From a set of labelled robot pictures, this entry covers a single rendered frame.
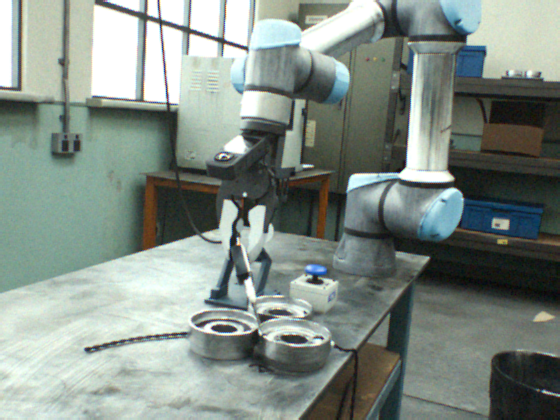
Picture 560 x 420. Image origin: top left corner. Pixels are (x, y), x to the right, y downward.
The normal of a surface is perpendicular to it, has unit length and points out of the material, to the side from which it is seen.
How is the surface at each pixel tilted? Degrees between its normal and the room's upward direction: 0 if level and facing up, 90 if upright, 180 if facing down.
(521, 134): 82
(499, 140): 83
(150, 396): 0
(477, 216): 90
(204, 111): 90
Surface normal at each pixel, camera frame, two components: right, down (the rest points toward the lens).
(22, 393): 0.08, -0.98
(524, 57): -0.39, 0.11
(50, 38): 0.92, 0.13
